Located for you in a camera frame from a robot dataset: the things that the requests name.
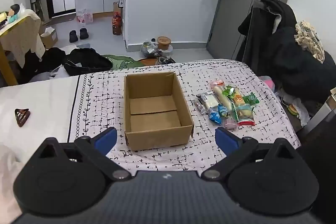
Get black coat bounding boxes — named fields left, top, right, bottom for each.
left=238, top=0, right=297, bottom=77

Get pink plastic bag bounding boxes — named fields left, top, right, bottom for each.
left=77, top=9, right=94, bottom=24

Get green snack packet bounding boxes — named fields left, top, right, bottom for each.
left=243, top=92, right=260, bottom=106
left=222, top=85, right=237, bottom=98

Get clear black-edged snack packet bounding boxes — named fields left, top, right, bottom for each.
left=194, top=91, right=219, bottom=115

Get pink snack packet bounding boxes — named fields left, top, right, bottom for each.
left=222, top=119, right=238, bottom=132

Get black clothes pile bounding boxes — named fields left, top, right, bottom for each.
left=18, top=47, right=66, bottom=83

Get pink fluffy item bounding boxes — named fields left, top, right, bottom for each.
left=259, top=76, right=277, bottom=92

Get plain white sheet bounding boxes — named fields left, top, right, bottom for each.
left=0, top=74, right=80, bottom=151

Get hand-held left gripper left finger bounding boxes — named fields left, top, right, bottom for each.
left=35, top=127, right=132, bottom=182

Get yellow wooden table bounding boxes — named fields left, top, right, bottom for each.
left=0, top=14, right=42, bottom=85

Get cardboard box with paper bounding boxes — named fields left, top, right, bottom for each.
left=39, top=27, right=58, bottom=48

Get beige knitted cloth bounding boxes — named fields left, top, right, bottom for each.
left=295, top=21, right=326, bottom=64

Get brown lidded container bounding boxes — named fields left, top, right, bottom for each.
left=157, top=36, right=172, bottom=51

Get grey sneaker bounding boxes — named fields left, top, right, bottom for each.
left=155, top=56, right=176, bottom=65

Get black-patterned white bedsheet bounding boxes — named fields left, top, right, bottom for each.
left=68, top=59, right=302, bottom=177

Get green rug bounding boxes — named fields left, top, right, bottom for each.
left=102, top=54, right=143, bottom=71

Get burger toy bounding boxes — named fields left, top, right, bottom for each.
left=287, top=105, right=300, bottom=117

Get orange-label rice cracker packet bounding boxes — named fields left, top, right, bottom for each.
left=231, top=86, right=256, bottom=127

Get white cloth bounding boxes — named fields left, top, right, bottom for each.
left=0, top=144, right=27, bottom=224

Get clear plastic bag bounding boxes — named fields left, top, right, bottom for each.
left=140, top=41, right=159, bottom=57

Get metal furniture leg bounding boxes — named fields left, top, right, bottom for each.
left=304, top=89, right=336, bottom=136

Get grey door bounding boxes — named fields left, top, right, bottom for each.
left=206, top=0, right=300, bottom=62

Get long cream snack packet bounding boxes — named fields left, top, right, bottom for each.
left=211, top=80, right=238, bottom=119

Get black fleece garment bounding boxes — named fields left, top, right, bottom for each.
left=268, top=27, right=336, bottom=104

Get brown hair clip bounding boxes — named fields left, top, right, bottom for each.
left=14, top=108, right=31, bottom=127

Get dark-haired doll figure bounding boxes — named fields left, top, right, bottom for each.
left=7, top=4, right=21, bottom=24

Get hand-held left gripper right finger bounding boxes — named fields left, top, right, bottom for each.
left=201, top=127, right=300, bottom=180

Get open black bag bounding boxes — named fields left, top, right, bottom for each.
left=63, top=48, right=113, bottom=76

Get beige dotted tablecloth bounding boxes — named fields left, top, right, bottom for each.
left=0, top=9, right=46, bottom=68

